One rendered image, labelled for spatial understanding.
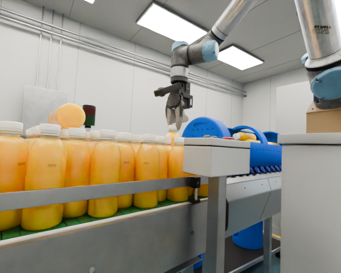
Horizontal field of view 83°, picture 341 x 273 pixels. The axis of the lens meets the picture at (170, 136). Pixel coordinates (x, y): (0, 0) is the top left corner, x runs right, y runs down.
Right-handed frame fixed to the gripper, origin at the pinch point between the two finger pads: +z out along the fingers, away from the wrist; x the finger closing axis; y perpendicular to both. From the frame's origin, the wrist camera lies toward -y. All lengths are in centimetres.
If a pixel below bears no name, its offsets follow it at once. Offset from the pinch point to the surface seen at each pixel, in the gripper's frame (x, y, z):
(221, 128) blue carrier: -6.4, 23.7, -1.7
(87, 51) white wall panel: 332, 63, -173
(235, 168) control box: -28.5, -0.7, 13.6
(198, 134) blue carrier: 6.0, 22.7, 0.8
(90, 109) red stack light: 38.2, -20.6, -8.5
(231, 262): 31, 99, 100
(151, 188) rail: -15.4, -20.4, 19.5
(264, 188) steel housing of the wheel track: -8, 67, 30
